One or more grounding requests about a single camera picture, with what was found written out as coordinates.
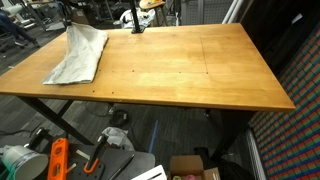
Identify black table leg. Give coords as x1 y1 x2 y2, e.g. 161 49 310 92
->
204 108 256 163
16 95 95 146

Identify coiled black floor cable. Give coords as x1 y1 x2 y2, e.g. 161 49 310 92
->
109 108 129 128

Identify black clamp handle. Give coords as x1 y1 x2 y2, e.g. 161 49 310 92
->
24 127 51 151

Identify black bag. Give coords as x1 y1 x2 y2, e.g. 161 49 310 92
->
194 146 258 180

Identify white paper label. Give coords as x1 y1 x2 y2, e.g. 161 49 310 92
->
290 12 304 24

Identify black pen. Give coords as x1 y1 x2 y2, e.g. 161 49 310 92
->
108 153 136 180

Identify grey pegboard panel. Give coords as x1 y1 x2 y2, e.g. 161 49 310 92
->
179 0 234 26

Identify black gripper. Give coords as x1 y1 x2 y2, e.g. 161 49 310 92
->
59 0 73 28

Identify colourful checkered panel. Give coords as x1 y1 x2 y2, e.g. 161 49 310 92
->
248 24 320 180

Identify orange black bar clamp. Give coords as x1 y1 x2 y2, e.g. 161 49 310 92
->
83 133 109 175

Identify dark grey board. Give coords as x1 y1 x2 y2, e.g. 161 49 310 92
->
66 146 157 180

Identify white paper sheet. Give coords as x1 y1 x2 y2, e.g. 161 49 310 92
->
131 164 168 180

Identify white bucket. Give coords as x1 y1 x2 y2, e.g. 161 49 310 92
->
0 144 50 180

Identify round wooden stool table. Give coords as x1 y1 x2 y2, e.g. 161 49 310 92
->
138 0 169 27

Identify white bag pile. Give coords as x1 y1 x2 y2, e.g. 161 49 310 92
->
119 8 157 29

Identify white pipes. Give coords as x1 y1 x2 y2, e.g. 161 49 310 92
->
221 0 246 24

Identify black camera stand pole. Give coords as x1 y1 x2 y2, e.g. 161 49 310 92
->
129 0 147 35

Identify open cardboard box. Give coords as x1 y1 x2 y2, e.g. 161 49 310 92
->
166 154 222 180

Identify white plastic bag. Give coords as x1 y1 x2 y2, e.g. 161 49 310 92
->
101 126 136 152

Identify orange spirit level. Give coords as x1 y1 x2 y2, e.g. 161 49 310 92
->
46 137 70 180

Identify white terry cloth towel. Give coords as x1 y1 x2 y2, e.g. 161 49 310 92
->
42 22 110 86

